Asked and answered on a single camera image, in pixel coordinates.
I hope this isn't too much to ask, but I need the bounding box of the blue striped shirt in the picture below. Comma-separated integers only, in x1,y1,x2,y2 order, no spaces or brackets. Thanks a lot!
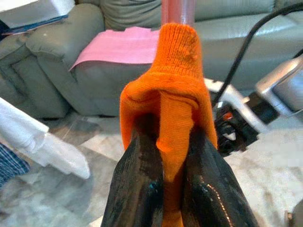
0,143,31,187

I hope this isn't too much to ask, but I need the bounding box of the dark green sofa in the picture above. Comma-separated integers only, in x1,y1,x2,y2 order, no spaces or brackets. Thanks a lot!
0,0,303,119

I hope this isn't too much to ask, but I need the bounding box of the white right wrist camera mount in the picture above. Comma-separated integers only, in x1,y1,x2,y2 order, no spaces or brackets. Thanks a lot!
205,78,269,140

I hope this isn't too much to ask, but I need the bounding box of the blue fabric item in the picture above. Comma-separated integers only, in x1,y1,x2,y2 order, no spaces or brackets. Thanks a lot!
0,0,76,36

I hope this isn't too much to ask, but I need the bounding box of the orange shirt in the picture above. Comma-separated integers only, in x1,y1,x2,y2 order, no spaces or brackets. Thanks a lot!
119,23,218,227

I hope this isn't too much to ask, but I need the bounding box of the white garment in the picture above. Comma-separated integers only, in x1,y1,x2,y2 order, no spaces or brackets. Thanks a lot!
0,96,91,180

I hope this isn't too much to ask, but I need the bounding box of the pink cloth sheet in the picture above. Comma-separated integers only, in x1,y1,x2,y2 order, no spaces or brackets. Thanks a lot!
69,26,160,72

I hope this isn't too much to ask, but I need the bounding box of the pink plastic hanger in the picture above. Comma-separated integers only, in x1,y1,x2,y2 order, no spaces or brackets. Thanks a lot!
160,0,195,30

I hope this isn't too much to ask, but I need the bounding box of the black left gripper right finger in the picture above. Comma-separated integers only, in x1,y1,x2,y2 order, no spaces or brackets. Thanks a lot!
181,129,258,227

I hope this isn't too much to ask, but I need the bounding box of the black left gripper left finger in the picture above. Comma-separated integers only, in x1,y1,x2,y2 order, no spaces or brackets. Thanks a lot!
100,115,165,227

